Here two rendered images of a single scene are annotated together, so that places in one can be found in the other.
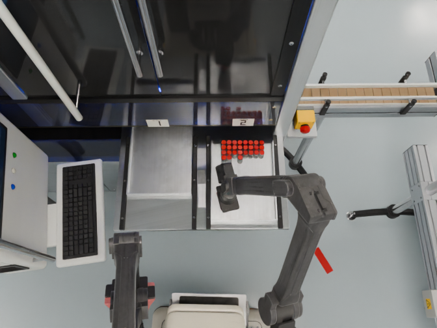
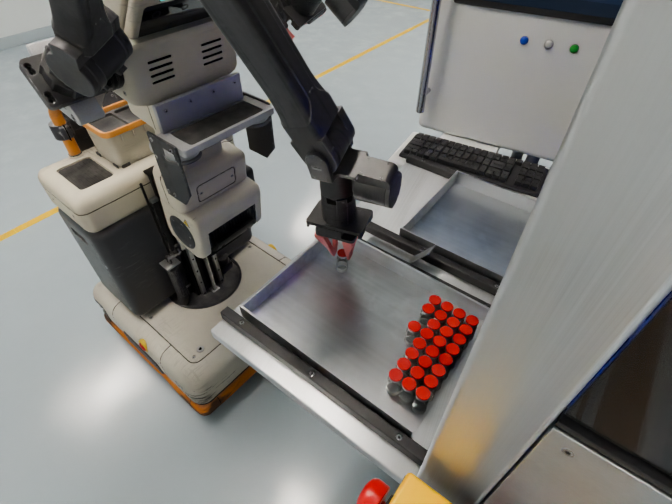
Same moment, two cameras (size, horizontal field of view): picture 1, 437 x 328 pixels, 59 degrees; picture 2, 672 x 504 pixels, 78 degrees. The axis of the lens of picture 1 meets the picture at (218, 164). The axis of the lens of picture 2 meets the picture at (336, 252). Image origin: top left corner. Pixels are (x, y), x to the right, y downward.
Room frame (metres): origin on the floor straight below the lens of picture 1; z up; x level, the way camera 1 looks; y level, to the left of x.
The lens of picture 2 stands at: (0.73, -0.47, 1.48)
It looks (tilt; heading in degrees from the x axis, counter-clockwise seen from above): 45 degrees down; 128
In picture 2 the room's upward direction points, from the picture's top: straight up
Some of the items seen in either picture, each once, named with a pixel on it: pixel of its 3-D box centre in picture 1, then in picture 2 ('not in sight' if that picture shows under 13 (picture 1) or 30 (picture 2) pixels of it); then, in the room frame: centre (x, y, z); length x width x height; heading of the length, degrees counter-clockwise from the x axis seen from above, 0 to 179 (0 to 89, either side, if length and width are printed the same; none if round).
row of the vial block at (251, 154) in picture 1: (242, 154); (421, 345); (0.61, -0.10, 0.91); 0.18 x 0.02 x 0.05; 90
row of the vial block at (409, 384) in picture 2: (242, 149); (433, 353); (0.63, -0.10, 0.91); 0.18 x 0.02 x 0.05; 90
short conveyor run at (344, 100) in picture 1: (363, 96); not in sight; (0.88, -0.63, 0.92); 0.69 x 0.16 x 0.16; 91
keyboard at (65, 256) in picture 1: (79, 209); (472, 160); (0.40, 0.59, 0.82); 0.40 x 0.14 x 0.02; 8
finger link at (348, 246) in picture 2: not in sight; (341, 237); (0.40, -0.03, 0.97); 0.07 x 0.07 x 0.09; 15
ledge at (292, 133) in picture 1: (300, 122); not in sight; (0.78, -0.36, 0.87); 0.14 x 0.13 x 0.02; 1
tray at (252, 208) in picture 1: (242, 179); (364, 313); (0.50, -0.10, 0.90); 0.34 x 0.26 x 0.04; 0
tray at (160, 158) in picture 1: (160, 155); (502, 234); (0.61, 0.24, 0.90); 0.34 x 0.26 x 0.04; 1
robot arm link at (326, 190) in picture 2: (228, 190); (340, 177); (0.40, -0.04, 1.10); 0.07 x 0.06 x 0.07; 12
